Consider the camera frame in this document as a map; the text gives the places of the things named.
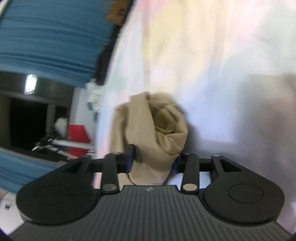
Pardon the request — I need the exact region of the tan printed t-shirt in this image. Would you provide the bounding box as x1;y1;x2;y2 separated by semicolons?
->
109;92;188;187

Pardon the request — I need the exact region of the pile of clothes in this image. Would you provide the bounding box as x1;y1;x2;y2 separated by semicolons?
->
85;41;115;121

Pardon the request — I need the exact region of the garment steamer stand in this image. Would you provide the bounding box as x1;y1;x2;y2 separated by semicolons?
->
32;136;95;160

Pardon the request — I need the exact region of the red garment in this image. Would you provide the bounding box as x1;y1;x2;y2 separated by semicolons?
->
68;125;91;158

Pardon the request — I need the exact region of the left blue curtain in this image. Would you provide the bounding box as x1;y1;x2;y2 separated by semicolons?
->
1;148;66;193

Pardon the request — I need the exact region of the blue curtain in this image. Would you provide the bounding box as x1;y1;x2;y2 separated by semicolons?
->
1;1;114;87
1;148;66;193

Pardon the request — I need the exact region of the dark window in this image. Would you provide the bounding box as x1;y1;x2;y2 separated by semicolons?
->
1;71;75;161

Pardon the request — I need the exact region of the pastel tie-dye bed cover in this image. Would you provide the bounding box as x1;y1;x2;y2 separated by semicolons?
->
96;1;295;232

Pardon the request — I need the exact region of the right blue curtain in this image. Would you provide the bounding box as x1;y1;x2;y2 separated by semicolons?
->
1;1;114;87

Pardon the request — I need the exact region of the brown paper bag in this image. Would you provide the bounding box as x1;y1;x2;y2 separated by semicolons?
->
106;0;133;26

